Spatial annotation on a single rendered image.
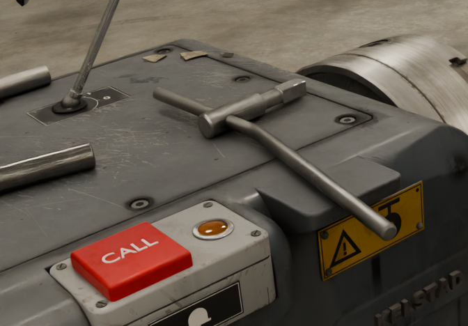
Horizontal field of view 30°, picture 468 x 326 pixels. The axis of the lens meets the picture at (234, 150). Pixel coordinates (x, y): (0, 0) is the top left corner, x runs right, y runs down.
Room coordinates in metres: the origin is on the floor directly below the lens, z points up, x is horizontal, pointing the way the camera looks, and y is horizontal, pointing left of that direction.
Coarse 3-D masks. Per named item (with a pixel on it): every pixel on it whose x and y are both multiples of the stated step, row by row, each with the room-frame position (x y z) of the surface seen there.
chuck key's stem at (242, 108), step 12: (288, 84) 0.75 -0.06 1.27; (300, 84) 0.75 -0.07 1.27; (252, 96) 0.72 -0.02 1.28; (264, 96) 0.73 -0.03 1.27; (276, 96) 0.73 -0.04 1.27; (288, 96) 0.74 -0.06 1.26; (300, 96) 0.75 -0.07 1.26; (216, 108) 0.70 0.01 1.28; (228, 108) 0.70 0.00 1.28; (240, 108) 0.71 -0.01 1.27; (252, 108) 0.71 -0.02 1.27; (264, 108) 0.72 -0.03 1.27; (204, 120) 0.69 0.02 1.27; (216, 120) 0.69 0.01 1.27; (204, 132) 0.69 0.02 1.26; (216, 132) 0.69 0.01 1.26
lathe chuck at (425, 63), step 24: (360, 48) 0.94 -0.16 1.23; (384, 48) 0.92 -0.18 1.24; (408, 48) 0.91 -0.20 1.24; (432, 48) 0.91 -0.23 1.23; (408, 72) 0.86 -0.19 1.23; (432, 72) 0.86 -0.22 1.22; (456, 72) 0.87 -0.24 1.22; (432, 96) 0.83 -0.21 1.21; (456, 96) 0.84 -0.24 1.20; (456, 120) 0.81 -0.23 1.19
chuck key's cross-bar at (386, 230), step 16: (160, 96) 0.77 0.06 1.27; (176, 96) 0.75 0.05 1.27; (192, 112) 0.73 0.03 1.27; (240, 128) 0.68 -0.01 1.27; (256, 128) 0.66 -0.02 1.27; (272, 144) 0.63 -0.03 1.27; (288, 160) 0.60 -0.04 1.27; (304, 160) 0.59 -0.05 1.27; (304, 176) 0.58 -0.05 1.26; (320, 176) 0.56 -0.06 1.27; (336, 192) 0.54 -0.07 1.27; (352, 208) 0.52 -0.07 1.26; (368, 208) 0.51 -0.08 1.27; (368, 224) 0.50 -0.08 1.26; (384, 224) 0.49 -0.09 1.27; (384, 240) 0.49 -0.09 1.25
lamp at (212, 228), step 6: (210, 222) 0.53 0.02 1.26; (216, 222) 0.53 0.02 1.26; (222, 222) 0.53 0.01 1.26; (198, 228) 0.53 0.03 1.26; (204, 228) 0.53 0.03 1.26; (210, 228) 0.52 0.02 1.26; (216, 228) 0.52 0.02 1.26; (222, 228) 0.52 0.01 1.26; (204, 234) 0.52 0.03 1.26; (210, 234) 0.52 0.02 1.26; (216, 234) 0.52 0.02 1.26
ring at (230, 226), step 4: (204, 220) 0.54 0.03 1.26; (208, 220) 0.54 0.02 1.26; (212, 220) 0.54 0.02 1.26; (216, 220) 0.54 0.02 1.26; (220, 220) 0.54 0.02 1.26; (224, 220) 0.54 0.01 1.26; (228, 220) 0.54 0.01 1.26; (196, 224) 0.54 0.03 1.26; (200, 224) 0.53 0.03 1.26; (228, 224) 0.53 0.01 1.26; (232, 224) 0.53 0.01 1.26; (192, 228) 0.53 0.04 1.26; (196, 228) 0.53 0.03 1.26; (228, 228) 0.52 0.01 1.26; (232, 228) 0.52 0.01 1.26; (192, 232) 0.53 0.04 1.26; (196, 232) 0.52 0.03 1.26; (224, 232) 0.52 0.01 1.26; (228, 232) 0.52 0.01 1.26; (196, 236) 0.52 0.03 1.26; (200, 236) 0.52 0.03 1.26; (204, 236) 0.52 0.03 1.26; (208, 236) 0.52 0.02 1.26; (212, 236) 0.52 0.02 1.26; (216, 236) 0.51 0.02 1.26; (220, 236) 0.51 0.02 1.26; (224, 236) 0.52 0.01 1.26
